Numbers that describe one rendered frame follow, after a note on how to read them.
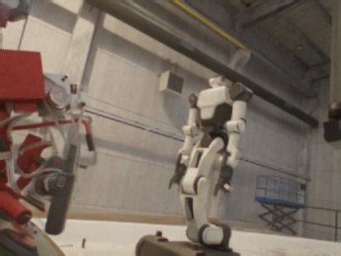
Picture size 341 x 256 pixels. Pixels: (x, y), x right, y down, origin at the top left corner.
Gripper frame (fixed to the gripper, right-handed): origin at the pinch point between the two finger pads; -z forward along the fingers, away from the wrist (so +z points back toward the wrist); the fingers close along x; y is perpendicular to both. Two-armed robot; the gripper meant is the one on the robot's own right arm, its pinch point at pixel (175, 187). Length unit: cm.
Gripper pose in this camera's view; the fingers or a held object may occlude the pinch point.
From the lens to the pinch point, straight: 210.7
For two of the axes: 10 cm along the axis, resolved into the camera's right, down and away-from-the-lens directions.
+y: 6.6, -0.5, -7.5
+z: 3.0, -8.9, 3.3
